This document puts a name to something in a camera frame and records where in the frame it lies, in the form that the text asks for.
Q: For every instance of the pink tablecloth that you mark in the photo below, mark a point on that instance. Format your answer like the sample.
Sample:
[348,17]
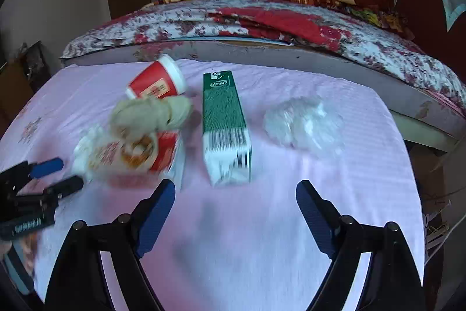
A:
[236,241]

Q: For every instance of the floral bed mattress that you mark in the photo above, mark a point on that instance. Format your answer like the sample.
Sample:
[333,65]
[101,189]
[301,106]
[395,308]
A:
[364,52]

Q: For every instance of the white wrapper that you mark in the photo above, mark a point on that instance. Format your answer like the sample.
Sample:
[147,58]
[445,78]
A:
[85,150]

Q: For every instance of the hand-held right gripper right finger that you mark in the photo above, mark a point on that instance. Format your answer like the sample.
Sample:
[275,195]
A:
[315,216]

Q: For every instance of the red printed snack wrapper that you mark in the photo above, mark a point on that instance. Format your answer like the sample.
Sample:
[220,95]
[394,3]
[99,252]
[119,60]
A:
[160,150]

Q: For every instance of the green carton box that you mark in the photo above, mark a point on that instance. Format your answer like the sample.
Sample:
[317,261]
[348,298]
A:
[224,110]

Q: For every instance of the red heart-shaped headboard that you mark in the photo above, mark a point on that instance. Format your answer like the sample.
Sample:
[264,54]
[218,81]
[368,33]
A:
[418,1]

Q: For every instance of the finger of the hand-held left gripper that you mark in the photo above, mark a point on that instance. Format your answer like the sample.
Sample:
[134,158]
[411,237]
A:
[65,185]
[47,166]

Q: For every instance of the clear crumpled plastic wrap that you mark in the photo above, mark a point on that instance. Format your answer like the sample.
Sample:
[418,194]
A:
[304,123]

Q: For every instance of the person's left hand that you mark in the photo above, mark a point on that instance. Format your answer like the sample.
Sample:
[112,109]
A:
[28,252]

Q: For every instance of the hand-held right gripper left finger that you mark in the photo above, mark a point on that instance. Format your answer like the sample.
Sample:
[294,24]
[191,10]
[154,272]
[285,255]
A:
[156,216]

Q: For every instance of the white bed frame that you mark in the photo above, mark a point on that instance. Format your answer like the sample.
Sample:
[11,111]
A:
[422,130]

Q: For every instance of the brown wooden cabinet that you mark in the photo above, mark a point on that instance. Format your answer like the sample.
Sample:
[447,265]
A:
[18,85]

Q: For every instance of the beige paper bag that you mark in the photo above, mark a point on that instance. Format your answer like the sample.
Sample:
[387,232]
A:
[149,114]

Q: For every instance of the red paper cup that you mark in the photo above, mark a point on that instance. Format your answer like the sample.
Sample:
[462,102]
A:
[154,83]

